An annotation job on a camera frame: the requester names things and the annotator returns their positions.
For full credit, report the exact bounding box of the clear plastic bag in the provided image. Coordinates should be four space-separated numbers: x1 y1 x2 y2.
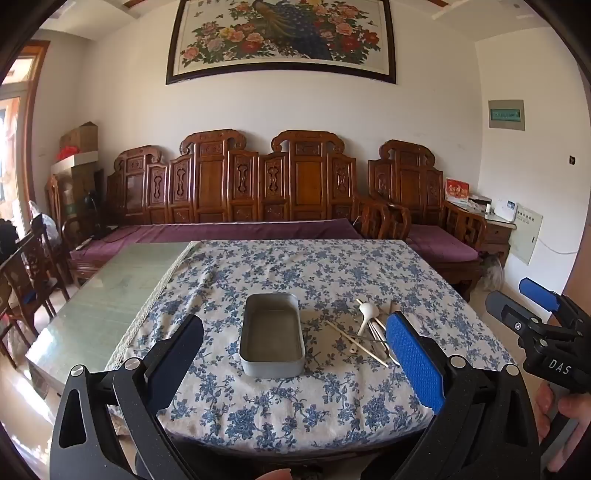
30 200 61 250

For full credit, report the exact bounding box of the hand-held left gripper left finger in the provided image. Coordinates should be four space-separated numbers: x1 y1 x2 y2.
48 314 205 480

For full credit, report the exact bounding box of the person's left hand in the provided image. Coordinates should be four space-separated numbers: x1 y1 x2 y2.
245 468 293 480

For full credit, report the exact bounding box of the green wall panel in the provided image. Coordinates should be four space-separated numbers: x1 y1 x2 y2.
488 99 526 132

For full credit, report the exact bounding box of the framed peacock flower painting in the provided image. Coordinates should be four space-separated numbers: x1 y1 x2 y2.
166 0 397 85

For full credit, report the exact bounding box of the purple armchair cushion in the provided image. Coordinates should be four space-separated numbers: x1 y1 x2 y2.
406 224 481 263

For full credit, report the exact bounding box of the carved wooden armchair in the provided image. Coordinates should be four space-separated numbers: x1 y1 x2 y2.
353 140 488 301

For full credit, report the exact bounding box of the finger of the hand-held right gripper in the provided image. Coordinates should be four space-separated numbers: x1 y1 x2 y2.
485 291 546 343
518 277 590 325

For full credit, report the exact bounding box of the white plastic spoon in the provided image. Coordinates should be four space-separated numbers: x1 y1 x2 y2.
349 318 370 355

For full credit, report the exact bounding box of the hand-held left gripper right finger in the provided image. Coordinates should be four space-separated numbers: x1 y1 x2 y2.
360 311 541 480

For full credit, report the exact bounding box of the person's right hand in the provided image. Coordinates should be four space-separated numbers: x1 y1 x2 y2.
536 384 591 472

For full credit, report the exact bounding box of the white electric panel box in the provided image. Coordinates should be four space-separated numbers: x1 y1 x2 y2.
508 203 543 266

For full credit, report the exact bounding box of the light bamboo chopstick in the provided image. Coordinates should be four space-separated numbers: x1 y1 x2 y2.
327 320 389 367

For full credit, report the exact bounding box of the wooden window frame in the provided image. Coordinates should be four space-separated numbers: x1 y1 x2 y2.
0 41 51 217

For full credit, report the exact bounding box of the carved wooden sofa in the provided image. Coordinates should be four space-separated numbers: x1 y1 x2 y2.
69 130 365 287

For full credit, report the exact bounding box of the blue floral tablecloth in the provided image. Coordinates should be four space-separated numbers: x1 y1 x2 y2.
106 239 518 455

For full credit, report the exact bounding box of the grey metal tin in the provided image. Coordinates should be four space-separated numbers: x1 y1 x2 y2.
239 293 305 378

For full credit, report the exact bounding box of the white soup spoon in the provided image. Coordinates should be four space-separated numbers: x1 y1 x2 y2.
358 302 382 337

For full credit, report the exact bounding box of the wooden side table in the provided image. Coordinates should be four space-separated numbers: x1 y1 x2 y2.
480 210 515 268

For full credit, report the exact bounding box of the small cardboard box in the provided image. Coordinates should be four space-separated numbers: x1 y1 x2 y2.
60 121 99 155

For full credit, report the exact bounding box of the grey fluffy duster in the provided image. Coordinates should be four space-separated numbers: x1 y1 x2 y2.
480 254 506 291

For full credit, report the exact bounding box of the metal fork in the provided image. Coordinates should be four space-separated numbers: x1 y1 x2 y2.
369 323 386 358

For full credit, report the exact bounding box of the wooden dining chair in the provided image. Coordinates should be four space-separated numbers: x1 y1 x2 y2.
0 231 70 337

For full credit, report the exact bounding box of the large cardboard box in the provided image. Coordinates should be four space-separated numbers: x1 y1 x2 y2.
50 151 100 217

